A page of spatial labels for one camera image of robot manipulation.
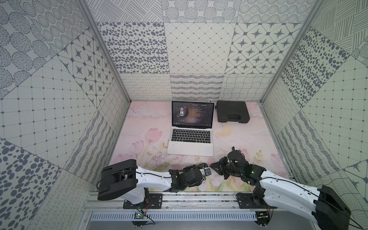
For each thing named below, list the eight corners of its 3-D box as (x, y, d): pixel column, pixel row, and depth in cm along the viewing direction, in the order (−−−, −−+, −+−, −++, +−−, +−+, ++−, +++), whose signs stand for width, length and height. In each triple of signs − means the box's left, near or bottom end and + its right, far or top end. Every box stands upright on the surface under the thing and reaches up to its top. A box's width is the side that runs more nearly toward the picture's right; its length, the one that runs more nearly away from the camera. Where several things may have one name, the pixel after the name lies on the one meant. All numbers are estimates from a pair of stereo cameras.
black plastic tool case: (218, 122, 108) (219, 118, 104) (215, 104, 120) (216, 100, 116) (248, 122, 108) (250, 118, 104) (242, 104, 120) (244, 100, 117)
